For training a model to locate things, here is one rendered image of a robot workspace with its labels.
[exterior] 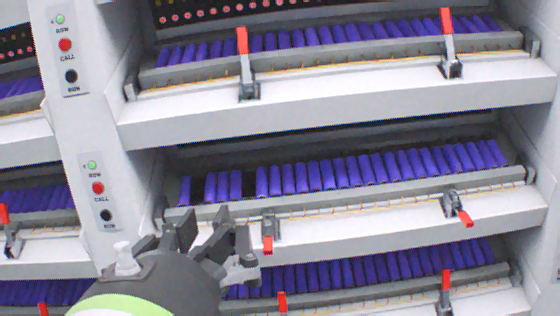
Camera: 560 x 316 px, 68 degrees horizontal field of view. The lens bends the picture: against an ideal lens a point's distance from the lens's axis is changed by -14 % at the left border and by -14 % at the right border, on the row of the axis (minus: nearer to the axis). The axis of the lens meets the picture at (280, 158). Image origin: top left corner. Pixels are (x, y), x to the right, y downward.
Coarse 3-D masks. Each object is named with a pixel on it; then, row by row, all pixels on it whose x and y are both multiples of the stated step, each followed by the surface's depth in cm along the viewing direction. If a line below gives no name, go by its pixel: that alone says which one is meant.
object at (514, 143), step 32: (352, 128) 77; (384, 128) 77; (416, 128) 77; (512, 128) 74; (160, 160) 77; (512, 160) 72; (160, 192) 75; (480, 192) 68; (512, 192) 67; (544, 192) 64; (160, 224) 69; (288, 224) 68; (320, 224) 67; (352, 224) 67; (384, 224) 66; (416, 224) 65; (448, 224) 64; (480, 224) 65; (512, 224) 65; (288, 256) 67; (320, 256) 67
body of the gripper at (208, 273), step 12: (156, 252) 31; (168, 252) 31; (180, 264) 30; (192, 264) 31; (204, 264) 35; (216, 264) 35; (204, 276) 31; (216, 276) 33; (216, 288) 32; (228, 288) 34; (216, 300) 31
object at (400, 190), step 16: (448, 176) 68; (464, 176) 67; (480, 176) 67; (496, 176) 67; (512, 176) 67; (320, 192) 69; (336, 192) 69; (352, 192) 68; (368, 192) 68; (384, 192) 67; (400, 192) 68; (416, 192) 68; (432, 192) 68; (496, 192) 66; (176, 208) 70; (208, 208) 69; (240, 208) 68; (256, 208) 68; (272, 208) 68; (288, 208) 69; (304, 208) 69; (320, 208) 69; (384, 208) 67; (176, 224) 70; (256, 224) 68
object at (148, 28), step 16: (144, 0) 72; (496, 0) 72; (144, 16) 73; (496, 16) 73; (0, 32) 74; (144, 32) 74; (496, 112) 79; (432, 128) 80; (176, 144) 81; (176, 160) 82; (32, 176) 84
